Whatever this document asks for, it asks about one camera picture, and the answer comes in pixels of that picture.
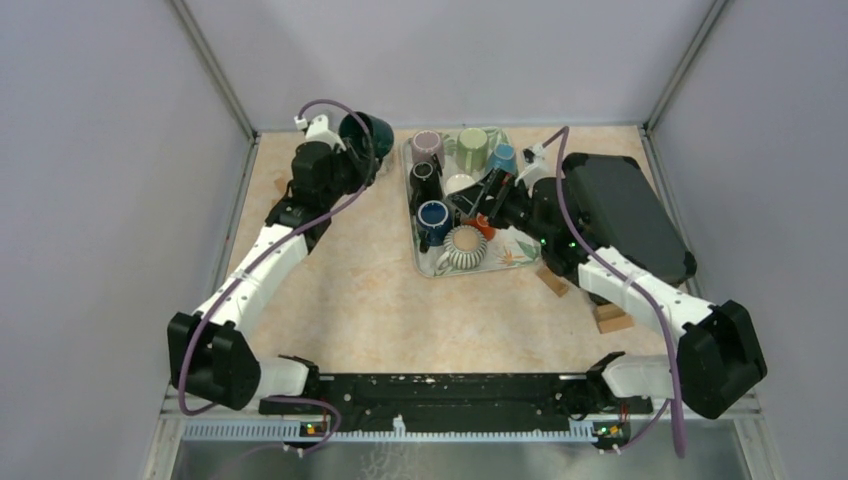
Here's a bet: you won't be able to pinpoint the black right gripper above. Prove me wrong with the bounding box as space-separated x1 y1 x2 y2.
447 167 552 246

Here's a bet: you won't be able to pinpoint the light blue dotted mug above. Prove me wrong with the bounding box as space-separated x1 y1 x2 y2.
484 143 518 176

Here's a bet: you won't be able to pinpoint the dark green mug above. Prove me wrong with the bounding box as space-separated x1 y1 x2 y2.
338 111 395 161

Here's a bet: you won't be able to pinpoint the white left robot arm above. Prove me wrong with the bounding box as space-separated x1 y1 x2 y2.
167 112 384 416

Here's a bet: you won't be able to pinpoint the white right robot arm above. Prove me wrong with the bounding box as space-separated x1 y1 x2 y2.
448 154 768 419

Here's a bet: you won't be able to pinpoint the white ribbed mug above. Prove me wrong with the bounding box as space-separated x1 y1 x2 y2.
444 174 476 196

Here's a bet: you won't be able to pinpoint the light green mug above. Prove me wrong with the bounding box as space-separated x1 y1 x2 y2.
454 128 488 174

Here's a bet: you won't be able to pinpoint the grey striped mug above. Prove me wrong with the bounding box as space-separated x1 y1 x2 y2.
435 225 488 275

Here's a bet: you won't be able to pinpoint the navy blue mug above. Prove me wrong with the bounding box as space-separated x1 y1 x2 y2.
415 200 453 254

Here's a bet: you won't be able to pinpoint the black octagonal mug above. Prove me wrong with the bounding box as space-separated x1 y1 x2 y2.
409 161 444 215

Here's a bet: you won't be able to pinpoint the lilac mug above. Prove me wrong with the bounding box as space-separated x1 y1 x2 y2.
410 130 445 167

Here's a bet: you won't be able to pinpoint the small orange cup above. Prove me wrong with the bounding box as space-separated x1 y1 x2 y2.
466 217 497 241

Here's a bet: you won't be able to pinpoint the floral white serving tray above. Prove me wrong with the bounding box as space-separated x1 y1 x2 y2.
399 130 541 278

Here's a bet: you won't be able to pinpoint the light wooden block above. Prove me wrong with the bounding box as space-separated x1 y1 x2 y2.
536 266 570 297

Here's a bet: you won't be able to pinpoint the black poker chip case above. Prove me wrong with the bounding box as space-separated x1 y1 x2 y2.
562 153 697 286

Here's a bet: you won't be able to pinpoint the stacked wooden blocks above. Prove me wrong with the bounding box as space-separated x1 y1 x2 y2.
593 304 635 334

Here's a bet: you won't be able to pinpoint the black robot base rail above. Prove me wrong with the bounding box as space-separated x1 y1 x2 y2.
258 373 653 433

